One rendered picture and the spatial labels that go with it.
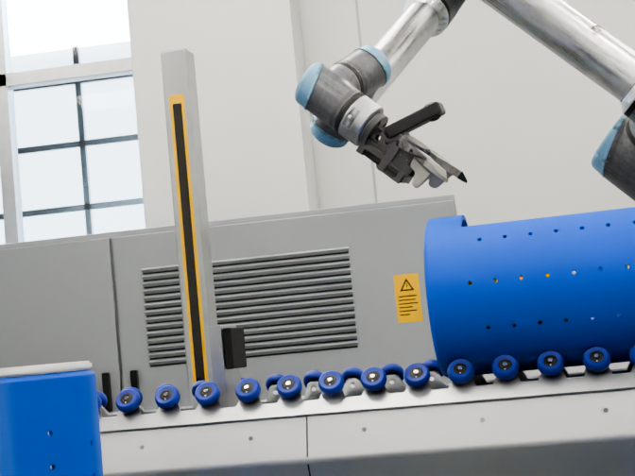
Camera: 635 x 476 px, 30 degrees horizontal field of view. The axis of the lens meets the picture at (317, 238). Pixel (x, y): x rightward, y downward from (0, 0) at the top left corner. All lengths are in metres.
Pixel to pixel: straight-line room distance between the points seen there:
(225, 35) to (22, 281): 1.47
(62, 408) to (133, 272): 2.18
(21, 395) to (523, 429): 0.85
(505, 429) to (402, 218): 1.68
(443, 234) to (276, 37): 2.79
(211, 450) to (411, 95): 3.04
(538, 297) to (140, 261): 1.96
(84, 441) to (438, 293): 0.69
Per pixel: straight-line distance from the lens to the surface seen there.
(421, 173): 2.19
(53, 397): 1.56
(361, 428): 2.03
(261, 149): 4.67
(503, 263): 1.99
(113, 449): 2.17
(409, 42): 2.72
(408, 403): 2.02
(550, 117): 4.92
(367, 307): 3.58
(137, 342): 3.72
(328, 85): 2.29
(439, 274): 2.00
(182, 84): 2.61
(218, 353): 2.17
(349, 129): 2.26
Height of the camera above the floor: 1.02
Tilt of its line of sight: 5 degrees up
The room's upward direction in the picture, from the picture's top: 5 degrees counter-clockwise
